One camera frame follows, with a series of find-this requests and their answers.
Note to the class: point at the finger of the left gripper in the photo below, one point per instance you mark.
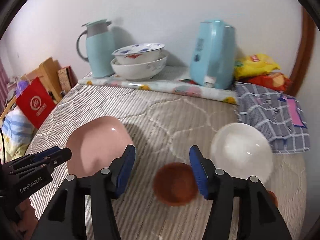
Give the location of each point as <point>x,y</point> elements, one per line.
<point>33,158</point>
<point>51,162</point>

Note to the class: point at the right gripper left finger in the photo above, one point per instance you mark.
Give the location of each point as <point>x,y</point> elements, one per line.
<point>64,216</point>

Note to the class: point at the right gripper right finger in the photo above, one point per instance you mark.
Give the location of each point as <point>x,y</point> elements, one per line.
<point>259,218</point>

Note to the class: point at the small brown wooden bowl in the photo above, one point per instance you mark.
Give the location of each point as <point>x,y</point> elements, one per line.
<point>273,198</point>

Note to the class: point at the pink square plate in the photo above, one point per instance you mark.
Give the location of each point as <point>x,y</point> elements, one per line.
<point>95,145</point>

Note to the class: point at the left hand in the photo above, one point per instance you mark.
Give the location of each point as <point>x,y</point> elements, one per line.
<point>29,221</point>

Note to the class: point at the blue striped fabric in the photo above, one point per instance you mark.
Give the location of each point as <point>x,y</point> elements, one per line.
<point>18,132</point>

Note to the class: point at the red paper shopping bag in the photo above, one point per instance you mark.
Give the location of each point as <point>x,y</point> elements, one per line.
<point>35,103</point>

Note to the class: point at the purple plush toy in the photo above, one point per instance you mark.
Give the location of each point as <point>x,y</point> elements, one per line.
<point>21,86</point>

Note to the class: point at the patterned book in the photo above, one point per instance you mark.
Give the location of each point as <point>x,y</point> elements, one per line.
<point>67,79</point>

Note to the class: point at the wooden board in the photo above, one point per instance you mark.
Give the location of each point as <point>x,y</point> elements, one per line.
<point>47,74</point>

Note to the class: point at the grey checkered cloth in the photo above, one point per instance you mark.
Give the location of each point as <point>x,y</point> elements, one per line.
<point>278,117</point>

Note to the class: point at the light blue thermos jug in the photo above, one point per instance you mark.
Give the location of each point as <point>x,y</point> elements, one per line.
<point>99,47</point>

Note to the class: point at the large white ceramic bowl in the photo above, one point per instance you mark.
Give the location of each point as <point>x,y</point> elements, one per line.
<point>142,71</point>

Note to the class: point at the blue patterned ceramic bowl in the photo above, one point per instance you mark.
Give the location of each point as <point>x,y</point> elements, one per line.
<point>139,53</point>

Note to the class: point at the red snack bag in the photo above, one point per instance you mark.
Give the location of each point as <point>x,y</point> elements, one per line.
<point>275,81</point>

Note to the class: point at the fruit print rolled mat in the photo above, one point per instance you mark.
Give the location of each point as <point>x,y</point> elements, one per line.
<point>166,86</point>

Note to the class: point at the yellow chip bag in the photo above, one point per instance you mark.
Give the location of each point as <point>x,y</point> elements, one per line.
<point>254,65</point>

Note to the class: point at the light blue electric kettle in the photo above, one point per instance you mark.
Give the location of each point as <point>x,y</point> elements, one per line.
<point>212,63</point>

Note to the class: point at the brown wooden door frame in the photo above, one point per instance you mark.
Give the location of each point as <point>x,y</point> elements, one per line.
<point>304,54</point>

